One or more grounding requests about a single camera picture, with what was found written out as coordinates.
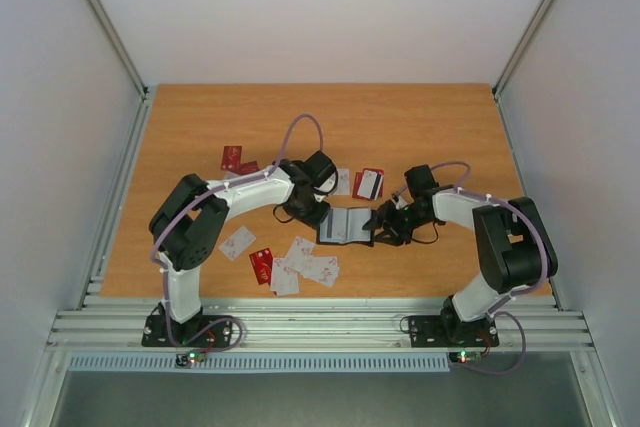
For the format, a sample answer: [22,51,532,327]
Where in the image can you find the black leather card holder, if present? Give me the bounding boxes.
[316,207,374,246]

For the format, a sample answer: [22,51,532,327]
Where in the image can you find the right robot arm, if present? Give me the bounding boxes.
[363,164,558,347]

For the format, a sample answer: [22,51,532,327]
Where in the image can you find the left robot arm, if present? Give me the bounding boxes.
[149,151,338,345]

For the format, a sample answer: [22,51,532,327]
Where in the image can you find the red card with white card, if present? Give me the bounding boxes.
[353,168,384,200]

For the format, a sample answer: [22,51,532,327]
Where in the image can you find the white floral card centre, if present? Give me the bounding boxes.
[334,168,351,196]

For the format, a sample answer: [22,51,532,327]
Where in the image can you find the white floral cards near holder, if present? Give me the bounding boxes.
[300,256,340,287]

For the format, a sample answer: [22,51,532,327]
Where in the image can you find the red card under pile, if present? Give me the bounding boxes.
[249,248,273,285]

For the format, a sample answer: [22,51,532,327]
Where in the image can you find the white floral card pile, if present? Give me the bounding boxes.
[270,237,315,296]

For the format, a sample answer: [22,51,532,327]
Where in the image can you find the white floral card front left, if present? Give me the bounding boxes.
[219,226,256,261]

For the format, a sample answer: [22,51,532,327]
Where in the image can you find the red card far left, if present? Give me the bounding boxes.
[220,145,242,172]

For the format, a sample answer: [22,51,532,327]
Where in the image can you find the right controller board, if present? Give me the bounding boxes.
[449,349,490,365]

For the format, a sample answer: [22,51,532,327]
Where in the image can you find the controller board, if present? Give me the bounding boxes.
[449,349,490,365]
[175,351,207,368]

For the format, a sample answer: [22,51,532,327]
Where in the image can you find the left controller board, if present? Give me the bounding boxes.
[175,351,207,368]

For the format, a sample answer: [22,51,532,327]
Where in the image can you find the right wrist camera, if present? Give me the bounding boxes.
[391,193,409,210]

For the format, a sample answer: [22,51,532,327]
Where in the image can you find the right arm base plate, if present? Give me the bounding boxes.
[407,315,500,349]

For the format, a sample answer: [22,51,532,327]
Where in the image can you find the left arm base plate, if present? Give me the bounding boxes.
[141,312,239,350]

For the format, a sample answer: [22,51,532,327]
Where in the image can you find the aluminium table edge rail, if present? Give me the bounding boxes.
[46,296,594,352]

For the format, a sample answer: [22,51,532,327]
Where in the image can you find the left frame post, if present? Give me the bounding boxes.
[85,0,148,99]

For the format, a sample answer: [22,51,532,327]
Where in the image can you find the frame post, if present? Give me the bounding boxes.
[85,0,148,99]
[492,0,557,102]

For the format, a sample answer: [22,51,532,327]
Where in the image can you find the grey slotted cable duct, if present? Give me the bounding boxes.
[68,352,450,374]

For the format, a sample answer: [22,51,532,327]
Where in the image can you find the right frame post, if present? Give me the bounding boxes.
[492,0,557,102]

